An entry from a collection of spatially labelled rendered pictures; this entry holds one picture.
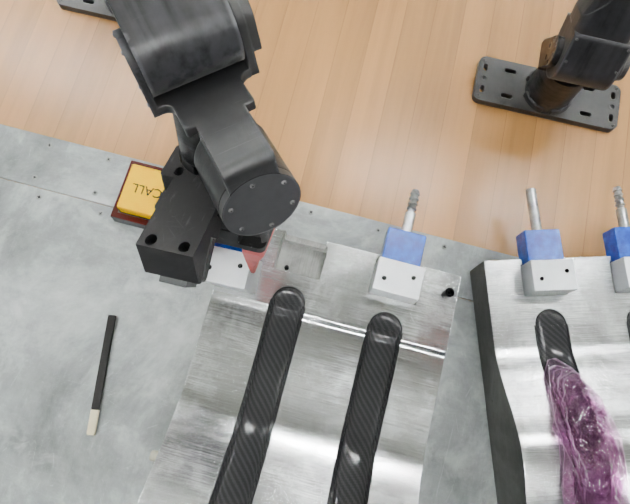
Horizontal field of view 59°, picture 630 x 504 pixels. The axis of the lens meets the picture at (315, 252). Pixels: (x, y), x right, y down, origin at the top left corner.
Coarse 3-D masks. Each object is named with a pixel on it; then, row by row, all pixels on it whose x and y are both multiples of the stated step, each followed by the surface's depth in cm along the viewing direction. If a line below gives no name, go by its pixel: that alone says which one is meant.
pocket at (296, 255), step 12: (288, 240) 64; (300, 240) 64; (288, 252) 65; (300, 252) 65; (312, 252) 65; (324, 252) 65; (276, 264) 64; (288, 264) 64; (300, 264) 65; (312, 264) 65; (312, 276) 64
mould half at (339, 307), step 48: (336, 288) 61; (432, 288) 62; (240, 336) 60; (336, 336) 60; (432, 336) 60; (192, 384) 59; (240, 384) 59; (288, 384) 59; (336, 384) 59; (432, 384) 59; (192, 432) 57; (288, 432) 58; (336, 432) 58; (384, 432) 58; (192, 480) 54; (288, 480) 55; (384, 480) 56
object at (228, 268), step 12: (216, 252) 56; (228, 252) 56; (240, 252) 56; (216, 264) 56; (228, 264) 56; (240, 264) 56; (216, 276) 55; (228, 276) 55; (240, 276) 55; (252, 276) 57; (240, 288) 55; (252, 288) 59
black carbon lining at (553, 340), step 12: (540, 312) 65; (552, 312) 65; (540, 324) 65; (552, 324) 65; (540, 336) 64; (552, 336) 65; (564, 336) 64; (540, 348) 64; (552, 348) 64; (564, 348) 64; (540, 360) 63; (564, 360) 64
